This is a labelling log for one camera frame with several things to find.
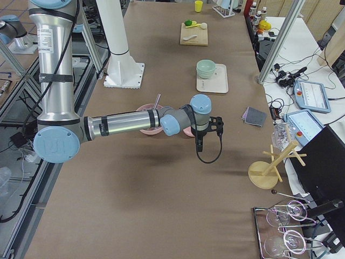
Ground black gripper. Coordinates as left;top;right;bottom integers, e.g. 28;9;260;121
195;132;204;152

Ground small pink bowl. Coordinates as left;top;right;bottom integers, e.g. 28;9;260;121
183;127;195;138

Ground white ceramic spoon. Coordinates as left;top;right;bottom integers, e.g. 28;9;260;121
182;35;198;41

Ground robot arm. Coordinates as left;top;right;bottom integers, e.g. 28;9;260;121
29;1;215;163

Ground large pink bowl with ice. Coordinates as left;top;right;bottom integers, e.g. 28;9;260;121
137;104;163;135

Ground metal ice scoop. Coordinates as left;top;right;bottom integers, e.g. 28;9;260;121
153;94;161;109

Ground cream rectangular serving tray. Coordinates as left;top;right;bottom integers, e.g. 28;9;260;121
196;64;229;94

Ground grey folded cloth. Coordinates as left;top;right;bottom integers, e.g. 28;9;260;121
241;107;267;128

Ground green stacked bowls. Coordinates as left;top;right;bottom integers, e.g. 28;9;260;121
196;59;216;79

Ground wooden mug tree stand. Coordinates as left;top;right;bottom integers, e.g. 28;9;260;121
247;125;307;189

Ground bamboo cutting board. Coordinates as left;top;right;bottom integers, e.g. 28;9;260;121
180;23;208;46

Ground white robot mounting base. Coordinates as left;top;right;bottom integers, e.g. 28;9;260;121
97;1;144;89

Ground yellow plastic knife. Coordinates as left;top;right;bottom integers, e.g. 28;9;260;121
185;23;201;29

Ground green toy lime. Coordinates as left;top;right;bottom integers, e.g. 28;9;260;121
184;20;192;26

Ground blue teach pendant tablet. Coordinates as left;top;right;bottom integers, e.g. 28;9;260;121
294;80;332;113

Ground wine glass rack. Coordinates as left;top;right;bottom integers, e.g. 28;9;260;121
253;189;325;258

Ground black monitor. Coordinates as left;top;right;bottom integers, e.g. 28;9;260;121
295;125;345;224

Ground cup rack with pastel cups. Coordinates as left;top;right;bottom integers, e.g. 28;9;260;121
212;0;242;18

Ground yellow plastic cup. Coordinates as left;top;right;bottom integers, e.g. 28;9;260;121
195;0;203;12

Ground aluminium frame post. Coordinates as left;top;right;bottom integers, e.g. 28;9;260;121
257;0;305;85

